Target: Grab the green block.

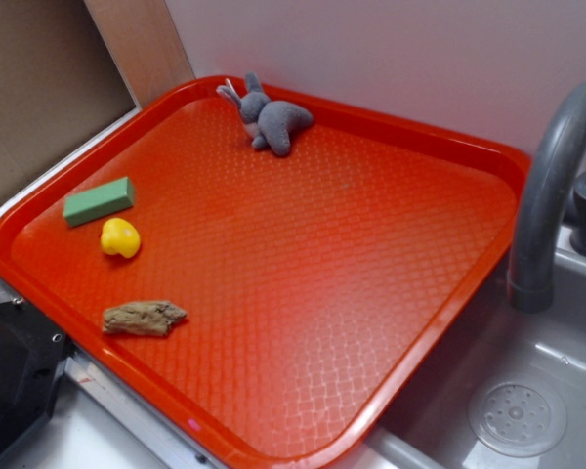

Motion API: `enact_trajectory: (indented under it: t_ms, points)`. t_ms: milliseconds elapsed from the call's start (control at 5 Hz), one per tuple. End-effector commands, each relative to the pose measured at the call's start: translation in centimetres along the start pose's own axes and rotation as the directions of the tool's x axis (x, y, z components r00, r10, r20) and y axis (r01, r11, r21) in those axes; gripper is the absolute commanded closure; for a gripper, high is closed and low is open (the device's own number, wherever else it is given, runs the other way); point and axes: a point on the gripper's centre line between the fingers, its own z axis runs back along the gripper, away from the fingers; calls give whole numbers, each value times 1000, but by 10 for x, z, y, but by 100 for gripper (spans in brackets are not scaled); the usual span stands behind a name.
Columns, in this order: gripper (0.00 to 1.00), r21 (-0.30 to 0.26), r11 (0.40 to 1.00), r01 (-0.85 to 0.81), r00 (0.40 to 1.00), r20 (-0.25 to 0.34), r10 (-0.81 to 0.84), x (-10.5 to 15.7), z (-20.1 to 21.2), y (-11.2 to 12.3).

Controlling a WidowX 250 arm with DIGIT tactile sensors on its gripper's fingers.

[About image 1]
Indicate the wooden board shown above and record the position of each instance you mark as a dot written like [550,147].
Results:
[144,44]

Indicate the grey curved faucet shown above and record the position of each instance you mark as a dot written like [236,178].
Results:
[548,192]

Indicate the grey toy sink basin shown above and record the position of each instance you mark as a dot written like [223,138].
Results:
[502,389]

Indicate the green rectangular block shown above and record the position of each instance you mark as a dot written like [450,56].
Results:
[99,202]

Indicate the brown cardboard panel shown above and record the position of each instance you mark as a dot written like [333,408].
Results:
[59,87]

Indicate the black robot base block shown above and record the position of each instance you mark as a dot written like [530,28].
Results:
[32,356]

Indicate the brown wood piece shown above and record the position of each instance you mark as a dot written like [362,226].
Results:
[144,318]

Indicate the grey plush bunny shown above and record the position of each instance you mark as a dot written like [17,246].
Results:
[270,124]

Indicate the red plastic tray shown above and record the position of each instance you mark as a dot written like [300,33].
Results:
[315,284]

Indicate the yellow rubber duck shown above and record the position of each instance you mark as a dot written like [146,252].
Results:
[119,237]

